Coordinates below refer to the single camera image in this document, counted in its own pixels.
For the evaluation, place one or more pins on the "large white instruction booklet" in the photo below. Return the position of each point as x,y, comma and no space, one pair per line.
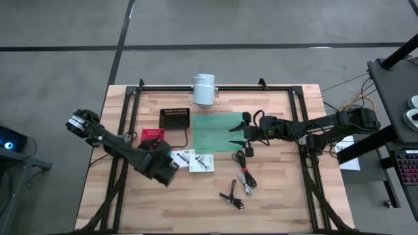
202,163

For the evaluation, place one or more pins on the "black aluminium rig frame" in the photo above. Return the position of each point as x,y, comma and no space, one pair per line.
214,88

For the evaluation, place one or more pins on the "white paper sheet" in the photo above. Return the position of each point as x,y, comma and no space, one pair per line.
351,163

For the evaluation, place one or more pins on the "grey metal stand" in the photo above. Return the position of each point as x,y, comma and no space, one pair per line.
19,163

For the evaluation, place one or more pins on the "dark side desk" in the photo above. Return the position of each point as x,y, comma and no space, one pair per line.
395,98

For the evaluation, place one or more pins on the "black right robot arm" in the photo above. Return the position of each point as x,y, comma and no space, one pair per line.
326,125

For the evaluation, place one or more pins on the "black pole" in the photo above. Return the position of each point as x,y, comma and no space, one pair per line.
400,53

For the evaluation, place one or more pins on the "white rounded device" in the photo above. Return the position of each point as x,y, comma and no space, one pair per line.
411,120
414,102

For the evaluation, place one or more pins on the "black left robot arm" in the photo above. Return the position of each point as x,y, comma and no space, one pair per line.
107,138

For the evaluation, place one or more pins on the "white cylindrical projector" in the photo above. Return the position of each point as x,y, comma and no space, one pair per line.
204,93

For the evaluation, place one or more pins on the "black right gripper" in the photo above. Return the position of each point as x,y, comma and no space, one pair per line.
253,134

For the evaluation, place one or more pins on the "green cutting mat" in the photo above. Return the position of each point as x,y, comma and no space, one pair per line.
215,132

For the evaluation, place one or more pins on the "small white instruction booklet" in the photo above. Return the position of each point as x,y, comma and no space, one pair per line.
183,158

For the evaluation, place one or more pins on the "backlit keyboard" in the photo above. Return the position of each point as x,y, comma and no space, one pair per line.
408,168

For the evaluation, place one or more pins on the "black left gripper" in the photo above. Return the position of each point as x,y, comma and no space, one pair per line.
156,163

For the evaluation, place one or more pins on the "red plastic basket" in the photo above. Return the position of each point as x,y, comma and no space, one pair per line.
150,134

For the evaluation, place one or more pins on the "black plastic basket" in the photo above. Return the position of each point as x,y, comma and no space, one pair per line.
174,119

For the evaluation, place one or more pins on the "black device with blue light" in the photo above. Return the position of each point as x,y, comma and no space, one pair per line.
11,140

